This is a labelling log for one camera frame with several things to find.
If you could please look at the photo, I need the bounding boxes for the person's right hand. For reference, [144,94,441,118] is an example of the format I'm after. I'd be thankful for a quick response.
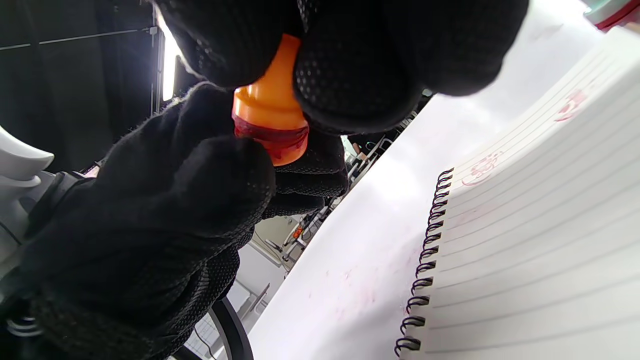
[152,0,531,136]

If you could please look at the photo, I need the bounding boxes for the green reward stamp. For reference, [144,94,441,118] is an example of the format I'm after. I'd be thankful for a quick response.
[582,0,640,32]

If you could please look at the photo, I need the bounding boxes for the spiral lined notebook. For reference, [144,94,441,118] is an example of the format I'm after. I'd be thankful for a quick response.
[394,27,640,360]

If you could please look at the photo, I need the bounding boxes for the person's left hand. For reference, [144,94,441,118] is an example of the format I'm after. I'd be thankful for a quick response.
[20,82,349,360]

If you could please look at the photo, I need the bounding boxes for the black grey handheld controller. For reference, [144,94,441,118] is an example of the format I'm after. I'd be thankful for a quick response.
[0,125,254,360]

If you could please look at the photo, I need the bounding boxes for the orange reward stamp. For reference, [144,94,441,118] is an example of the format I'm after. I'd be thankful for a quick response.
[231,33,310,167]

